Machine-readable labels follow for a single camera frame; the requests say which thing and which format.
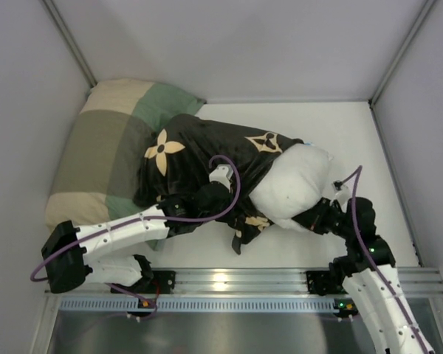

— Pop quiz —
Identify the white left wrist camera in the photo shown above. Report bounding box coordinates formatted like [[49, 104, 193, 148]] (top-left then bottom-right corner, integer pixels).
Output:
[[209, 164, 233, 190]]

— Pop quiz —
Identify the black floral plush pillowcase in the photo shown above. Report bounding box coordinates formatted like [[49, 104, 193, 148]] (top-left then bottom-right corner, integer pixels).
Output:
[[133, 114, 302, 254]]

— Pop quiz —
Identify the aluminium corner post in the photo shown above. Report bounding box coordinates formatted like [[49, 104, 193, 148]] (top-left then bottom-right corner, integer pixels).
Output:
[[40, 0, 97, 88], [368, 0, 439, 110]]

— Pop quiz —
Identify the right aluminium corner post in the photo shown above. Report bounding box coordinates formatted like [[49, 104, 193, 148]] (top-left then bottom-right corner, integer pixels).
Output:
[[368, 0, 439, 110]]

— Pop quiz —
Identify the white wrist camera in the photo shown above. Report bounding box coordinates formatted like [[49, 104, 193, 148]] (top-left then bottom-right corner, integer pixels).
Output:
[[332, 181, 351, 206], [209, 164, 233, 190]]

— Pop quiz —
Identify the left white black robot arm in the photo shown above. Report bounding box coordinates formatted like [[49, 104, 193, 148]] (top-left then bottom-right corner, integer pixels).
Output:
[[41, 182, 233, 294]]

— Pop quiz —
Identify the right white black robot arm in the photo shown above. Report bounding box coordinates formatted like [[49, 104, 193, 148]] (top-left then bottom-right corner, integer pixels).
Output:
[[296, 198, 435, 353]]

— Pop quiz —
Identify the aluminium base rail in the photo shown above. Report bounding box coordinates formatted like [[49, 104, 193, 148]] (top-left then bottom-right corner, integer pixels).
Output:
[[46, 268, 443, 296]]

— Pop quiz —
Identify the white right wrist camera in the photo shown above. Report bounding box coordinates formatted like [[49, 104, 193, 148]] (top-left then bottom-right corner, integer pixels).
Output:
[[332, 181, 351, 206]]

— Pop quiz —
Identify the perforated grey cable duct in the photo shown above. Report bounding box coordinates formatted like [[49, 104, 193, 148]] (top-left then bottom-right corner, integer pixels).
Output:
[[58, 294, 356, 313]]

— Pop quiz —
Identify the left aluminium corner post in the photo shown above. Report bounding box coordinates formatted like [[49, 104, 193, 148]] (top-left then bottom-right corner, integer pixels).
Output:
[[40, 0, 97, 88]]

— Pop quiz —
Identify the white pillow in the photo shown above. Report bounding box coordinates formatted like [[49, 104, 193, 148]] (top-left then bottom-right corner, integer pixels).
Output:
[[250, 144, 332, 232]]

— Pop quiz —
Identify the green beige patchwork pillow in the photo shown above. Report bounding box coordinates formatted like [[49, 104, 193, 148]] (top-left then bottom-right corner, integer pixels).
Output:
[[45, 78, 206, 230]]

